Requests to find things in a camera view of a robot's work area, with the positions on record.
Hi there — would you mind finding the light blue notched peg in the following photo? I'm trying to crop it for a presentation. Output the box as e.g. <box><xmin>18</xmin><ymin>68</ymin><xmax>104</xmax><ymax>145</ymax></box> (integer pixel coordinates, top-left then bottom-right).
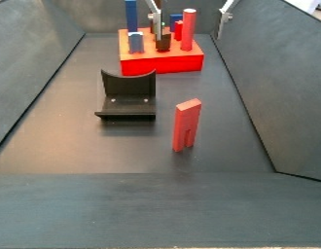
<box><xmin>128</xmin><ymin>32</ymin><xmax>144</xmax><ymax>53</ymax></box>

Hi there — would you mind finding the tall red hexagonal peg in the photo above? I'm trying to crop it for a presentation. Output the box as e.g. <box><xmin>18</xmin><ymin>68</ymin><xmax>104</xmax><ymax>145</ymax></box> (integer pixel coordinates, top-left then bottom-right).
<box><xmin>180</xmin><ymin>9</ymin><xmax>196</xmax><ymax>51</ymax></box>

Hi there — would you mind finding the short blue rounded peg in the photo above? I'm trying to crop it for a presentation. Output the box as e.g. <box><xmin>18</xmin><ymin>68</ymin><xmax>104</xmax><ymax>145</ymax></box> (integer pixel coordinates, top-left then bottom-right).
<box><xmin>169</xmin><ymin>14</ymin><xmax>182</xmax><ymax>32</ymax></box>

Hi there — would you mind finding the dark brown short peg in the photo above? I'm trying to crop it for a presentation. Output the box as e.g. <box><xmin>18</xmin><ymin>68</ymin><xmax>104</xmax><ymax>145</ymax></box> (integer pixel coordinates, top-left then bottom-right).
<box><xmin>156</xmin><ymin>33</ymin><xmax>170</xmax><ymax>52</ymax></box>

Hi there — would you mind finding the black curved stand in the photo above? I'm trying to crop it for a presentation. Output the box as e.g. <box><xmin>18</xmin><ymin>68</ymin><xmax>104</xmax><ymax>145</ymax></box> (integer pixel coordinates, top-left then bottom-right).
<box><xmin>94</xmin><ymin>70</ymin><xmax>156</xmax><ymax>120</ymax></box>

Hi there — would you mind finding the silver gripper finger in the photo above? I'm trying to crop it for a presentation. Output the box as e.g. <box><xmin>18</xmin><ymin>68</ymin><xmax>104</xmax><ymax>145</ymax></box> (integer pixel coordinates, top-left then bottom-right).
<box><xmin>145</xmin><ymin>0</ymin><xmax>161</xmax><ymax>41</ymax></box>
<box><xmin>215</xmin><ymin>0</ymin><xmax>240</xmax><ymax>40</ymax></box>

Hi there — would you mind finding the red double-square peg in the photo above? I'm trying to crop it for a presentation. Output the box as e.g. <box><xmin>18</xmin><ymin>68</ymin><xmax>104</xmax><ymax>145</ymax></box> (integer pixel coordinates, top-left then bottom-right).
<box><xmin>172</xmin><ymin>98</ymin><xmax>201</xmax><ymax>152</ymax></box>

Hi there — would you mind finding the tall blue rectangular peg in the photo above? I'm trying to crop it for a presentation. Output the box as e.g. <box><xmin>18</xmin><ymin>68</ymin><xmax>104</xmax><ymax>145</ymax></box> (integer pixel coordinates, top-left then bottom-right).
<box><xmin>124</xmin><ymin>0</ymin><xmax>137</xmax><ymax>32</ymax></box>

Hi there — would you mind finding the red peg board base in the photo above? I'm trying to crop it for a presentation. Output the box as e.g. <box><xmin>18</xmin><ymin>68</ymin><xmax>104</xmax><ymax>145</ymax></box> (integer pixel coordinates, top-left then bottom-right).
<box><xmin>117</xmin><ymin>28</ymin><xmax>204</xmax><ymax>76</ymax></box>

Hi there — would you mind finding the red star peg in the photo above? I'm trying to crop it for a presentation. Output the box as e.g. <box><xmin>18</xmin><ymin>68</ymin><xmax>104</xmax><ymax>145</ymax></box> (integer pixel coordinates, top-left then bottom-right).
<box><xmin>173</xmin><ymin>20</ymin><xmax>182</xmax><ymax>41</ymax></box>

